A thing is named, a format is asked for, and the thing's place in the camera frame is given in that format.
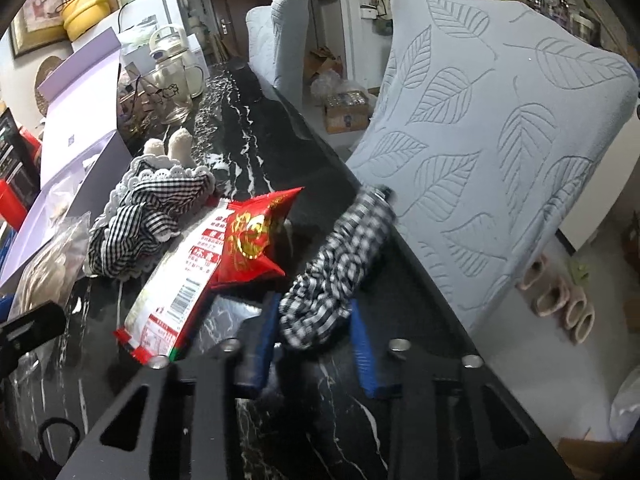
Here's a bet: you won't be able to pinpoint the checkered fabric scrunchie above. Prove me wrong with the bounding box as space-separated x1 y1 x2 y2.
279 185 395 350

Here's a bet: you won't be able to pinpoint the clear zip plastic bag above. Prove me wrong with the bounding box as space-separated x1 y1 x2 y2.
9 211 91 320

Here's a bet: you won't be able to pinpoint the red white barcode packet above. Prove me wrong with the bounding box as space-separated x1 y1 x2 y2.
115 198 232 365

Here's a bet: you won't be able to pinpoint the black white ruffled cloth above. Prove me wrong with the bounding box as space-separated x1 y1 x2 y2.
84 154 216 282

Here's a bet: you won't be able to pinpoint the red snack packet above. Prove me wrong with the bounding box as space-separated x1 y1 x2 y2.
207 188 303 290

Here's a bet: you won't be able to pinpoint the red plastic container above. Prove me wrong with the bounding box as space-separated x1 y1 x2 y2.
0 179 27 231

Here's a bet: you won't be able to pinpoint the black printed box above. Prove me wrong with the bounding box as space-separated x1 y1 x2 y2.
0 108 40 209

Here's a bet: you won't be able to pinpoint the lavender open gift box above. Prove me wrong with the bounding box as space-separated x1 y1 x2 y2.
1 28 131 290

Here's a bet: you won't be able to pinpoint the pink slippers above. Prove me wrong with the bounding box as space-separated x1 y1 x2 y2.
515 254 596 346

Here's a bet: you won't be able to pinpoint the near leaf-pattern chair cover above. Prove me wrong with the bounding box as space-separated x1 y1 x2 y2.
348 0 638 330

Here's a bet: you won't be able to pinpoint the leaf-pattern chair cover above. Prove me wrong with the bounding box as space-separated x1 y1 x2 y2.
348 0 638 330
245 0 309 110

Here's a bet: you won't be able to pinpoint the far leaf-pattern chair cover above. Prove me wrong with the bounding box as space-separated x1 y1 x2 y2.
245 0 309 110

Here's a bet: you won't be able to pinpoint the white kettle bottle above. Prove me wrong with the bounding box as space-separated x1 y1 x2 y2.
149 25 207 98

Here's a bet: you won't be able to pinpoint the framed picture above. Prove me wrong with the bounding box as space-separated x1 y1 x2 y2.
10 0 67 58

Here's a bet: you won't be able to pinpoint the white refrigerator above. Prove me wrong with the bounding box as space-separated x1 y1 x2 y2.
72 0 188 52

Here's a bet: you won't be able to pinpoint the yellow pot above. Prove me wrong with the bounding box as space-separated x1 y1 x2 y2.
60 0 111 41

